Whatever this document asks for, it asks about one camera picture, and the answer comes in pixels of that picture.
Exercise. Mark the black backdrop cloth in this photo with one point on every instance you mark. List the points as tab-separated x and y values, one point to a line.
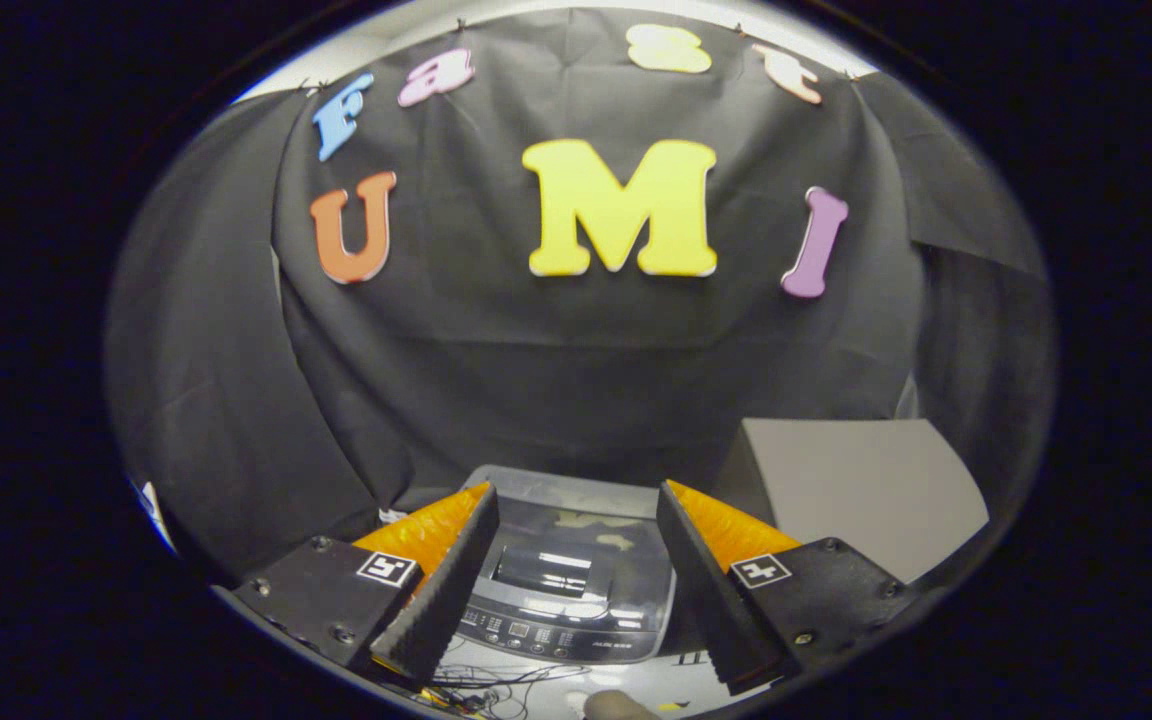
556	380

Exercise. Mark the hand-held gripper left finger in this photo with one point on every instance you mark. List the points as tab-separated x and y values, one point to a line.
441	590

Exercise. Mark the grey top-loading washing machine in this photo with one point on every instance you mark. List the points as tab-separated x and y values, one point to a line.
576	630

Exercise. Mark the grey cabinet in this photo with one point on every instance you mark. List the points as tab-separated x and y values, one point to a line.
866	490

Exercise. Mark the dark washing machine lid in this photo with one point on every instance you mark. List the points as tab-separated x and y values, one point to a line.
576	530

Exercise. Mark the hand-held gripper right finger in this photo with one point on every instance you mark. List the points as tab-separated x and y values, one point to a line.
711	590

